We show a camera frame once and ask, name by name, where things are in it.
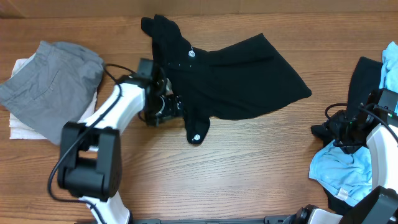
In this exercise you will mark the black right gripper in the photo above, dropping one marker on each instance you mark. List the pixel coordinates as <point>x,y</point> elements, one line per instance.
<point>334,124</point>

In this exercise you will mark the white folded cloth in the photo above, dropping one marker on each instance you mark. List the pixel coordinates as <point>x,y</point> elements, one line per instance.
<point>18,130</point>

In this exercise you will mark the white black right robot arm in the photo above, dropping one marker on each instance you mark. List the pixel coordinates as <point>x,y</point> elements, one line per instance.
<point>379,206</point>

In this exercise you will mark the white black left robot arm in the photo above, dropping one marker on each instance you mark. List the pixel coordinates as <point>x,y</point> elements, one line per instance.
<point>90,164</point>

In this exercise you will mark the black t-shirt with white logo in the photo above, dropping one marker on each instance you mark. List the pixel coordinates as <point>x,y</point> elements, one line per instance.
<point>242,81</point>

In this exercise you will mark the grey folded shorts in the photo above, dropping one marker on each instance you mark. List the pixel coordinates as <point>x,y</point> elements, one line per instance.
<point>54,87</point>

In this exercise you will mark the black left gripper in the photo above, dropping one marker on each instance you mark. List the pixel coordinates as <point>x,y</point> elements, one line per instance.
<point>173,107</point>

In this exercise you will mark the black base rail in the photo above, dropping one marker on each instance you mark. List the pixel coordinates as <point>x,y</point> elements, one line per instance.
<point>276,219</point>

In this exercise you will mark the light blue garment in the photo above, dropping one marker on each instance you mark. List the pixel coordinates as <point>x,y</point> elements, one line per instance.
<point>382,106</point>

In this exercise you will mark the black garment in pile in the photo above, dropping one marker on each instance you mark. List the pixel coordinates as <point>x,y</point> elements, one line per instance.
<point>347,178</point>

